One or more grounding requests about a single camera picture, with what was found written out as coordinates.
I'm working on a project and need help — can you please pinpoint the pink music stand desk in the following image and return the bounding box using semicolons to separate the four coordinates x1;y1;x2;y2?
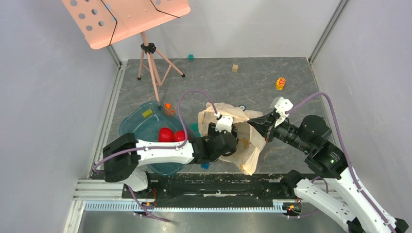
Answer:
62;0;190;50

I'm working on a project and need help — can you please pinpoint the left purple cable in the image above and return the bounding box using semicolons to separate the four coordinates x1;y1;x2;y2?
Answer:
92;90;221;223

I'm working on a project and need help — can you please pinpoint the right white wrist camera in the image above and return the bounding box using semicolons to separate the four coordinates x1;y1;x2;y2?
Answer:
270;97;293;128

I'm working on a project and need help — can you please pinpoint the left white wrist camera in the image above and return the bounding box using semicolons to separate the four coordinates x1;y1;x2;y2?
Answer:
214;112;233;133

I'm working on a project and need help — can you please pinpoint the yellow green block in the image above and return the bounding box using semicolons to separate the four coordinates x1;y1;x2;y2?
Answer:
142;109;153;118

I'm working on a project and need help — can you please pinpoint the aluminium frame rail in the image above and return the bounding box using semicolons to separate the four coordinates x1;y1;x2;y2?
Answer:
63;180;376;233

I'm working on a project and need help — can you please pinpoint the red fake tomato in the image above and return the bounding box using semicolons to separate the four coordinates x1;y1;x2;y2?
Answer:
158;127;174;142

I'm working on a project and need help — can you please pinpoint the blue lego brick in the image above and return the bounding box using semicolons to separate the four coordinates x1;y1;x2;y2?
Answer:
201;163;210;169

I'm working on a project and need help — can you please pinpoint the teal small block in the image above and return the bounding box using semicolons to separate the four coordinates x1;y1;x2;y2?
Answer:
191;123;200;136

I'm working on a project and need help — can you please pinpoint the teal plastic tray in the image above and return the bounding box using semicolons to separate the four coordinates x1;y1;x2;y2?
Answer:
119;101;185;176

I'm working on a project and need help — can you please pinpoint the yellow butterfly toy block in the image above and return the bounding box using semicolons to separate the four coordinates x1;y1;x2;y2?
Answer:
275;77;286;90

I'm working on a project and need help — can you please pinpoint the purple cable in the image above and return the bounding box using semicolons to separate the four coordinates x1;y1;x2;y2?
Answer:
92;90;221;223
286;92;398;233

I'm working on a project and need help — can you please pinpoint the translucent cream plastic bag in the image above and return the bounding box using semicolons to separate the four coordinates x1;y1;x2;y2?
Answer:
215;102;266;175

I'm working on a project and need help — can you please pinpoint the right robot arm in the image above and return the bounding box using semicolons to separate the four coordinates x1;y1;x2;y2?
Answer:
248;113;409;233

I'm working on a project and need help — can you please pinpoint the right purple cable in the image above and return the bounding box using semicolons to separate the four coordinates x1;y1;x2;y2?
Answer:
286;92;398;233

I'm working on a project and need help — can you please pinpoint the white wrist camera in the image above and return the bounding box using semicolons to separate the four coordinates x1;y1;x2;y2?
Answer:
270;97;293;128
214;112;233;133

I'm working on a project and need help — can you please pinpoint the small wooden cube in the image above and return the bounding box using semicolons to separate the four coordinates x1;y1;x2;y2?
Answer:
232;64;239;72

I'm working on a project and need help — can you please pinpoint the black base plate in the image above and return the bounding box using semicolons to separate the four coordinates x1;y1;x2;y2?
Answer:
135;173;296;208

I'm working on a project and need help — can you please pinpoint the orange curved toy block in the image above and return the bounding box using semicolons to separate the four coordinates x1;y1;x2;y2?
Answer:
164;103;175;116

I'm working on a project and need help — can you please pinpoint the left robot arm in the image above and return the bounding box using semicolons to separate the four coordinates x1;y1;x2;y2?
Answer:
94;123;239;198

